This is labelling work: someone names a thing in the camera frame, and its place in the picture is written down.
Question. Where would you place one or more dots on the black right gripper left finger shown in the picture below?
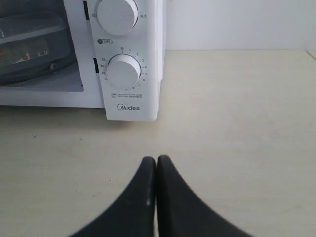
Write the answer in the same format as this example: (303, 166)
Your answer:
(132, 213)

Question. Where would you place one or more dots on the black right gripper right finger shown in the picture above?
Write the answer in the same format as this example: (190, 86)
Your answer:
(181, 213)

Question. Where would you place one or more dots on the white plastic lidded container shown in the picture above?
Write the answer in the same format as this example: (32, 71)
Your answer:
(31, 44)

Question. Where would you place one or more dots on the white microwave oven body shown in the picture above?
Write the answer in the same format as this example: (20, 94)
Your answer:
(92, 48)

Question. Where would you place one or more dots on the lower white timer knob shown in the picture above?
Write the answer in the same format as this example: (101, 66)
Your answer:
(123, 71)

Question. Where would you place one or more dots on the glass turntable plate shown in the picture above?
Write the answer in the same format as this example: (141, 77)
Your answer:
(47, 72)

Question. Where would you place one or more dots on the upper white power knob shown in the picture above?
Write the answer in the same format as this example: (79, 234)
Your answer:
(117, 17)

